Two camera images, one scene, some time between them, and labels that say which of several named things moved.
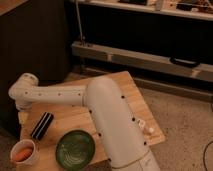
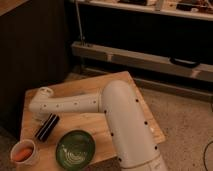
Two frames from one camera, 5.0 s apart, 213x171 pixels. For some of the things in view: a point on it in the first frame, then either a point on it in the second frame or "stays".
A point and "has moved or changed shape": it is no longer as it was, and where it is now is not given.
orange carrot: (24, 154) stays
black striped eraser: (42, 126) has moved or changed shape
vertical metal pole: (79, 22) stays
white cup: (23, 153) stays
